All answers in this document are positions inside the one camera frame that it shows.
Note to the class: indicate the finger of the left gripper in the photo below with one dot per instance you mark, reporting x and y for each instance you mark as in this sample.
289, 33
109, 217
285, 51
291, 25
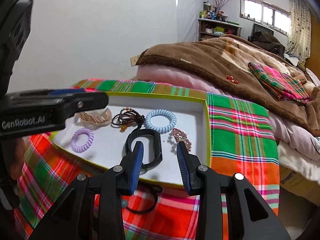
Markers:
24, 116
47, 92

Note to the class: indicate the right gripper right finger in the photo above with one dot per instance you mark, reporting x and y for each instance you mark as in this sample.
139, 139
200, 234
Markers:
249, 216

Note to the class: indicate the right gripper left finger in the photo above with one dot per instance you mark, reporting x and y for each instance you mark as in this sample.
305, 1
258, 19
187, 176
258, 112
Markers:
93, 203

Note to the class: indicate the translucent beige hair claw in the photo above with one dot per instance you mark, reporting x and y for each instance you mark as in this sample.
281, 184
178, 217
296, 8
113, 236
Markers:
95, 118

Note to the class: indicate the black wristband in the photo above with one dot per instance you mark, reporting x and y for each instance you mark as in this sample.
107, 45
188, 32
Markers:
154, 149

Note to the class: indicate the pink rhinestone hair clip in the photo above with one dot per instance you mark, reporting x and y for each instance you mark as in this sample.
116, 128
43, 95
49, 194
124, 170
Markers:
176, 135

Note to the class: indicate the left hand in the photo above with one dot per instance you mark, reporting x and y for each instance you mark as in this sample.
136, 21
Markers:
16, 165

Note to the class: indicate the cardboard box under bed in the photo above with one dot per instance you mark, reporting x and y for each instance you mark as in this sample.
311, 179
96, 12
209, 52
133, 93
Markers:
295, 183

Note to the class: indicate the plaid red green blanket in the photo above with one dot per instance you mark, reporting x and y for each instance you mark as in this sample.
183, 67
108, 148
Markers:
242, 142

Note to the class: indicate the folded plaid cloth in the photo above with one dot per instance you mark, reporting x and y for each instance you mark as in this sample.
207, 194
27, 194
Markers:
281, 85

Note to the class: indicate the brown fleece blanket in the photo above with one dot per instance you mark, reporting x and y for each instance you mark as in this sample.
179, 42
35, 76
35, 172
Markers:
223, 62

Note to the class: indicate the dark wooden shelf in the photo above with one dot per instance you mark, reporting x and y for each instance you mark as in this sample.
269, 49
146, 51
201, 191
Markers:
212, 28

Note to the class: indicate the wooden wardrobe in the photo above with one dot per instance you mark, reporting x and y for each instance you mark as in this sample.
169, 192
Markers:
313, 63

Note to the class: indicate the floral curtain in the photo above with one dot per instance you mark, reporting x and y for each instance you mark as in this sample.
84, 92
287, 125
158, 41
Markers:
299, 37

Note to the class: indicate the dark clothes pile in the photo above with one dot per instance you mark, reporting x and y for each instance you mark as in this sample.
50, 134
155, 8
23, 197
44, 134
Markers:
268, 42

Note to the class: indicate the window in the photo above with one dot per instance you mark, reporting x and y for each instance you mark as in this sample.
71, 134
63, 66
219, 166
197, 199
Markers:
266, 14

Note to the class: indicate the wall socket plate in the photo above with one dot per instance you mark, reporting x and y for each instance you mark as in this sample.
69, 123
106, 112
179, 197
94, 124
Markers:
134, 60

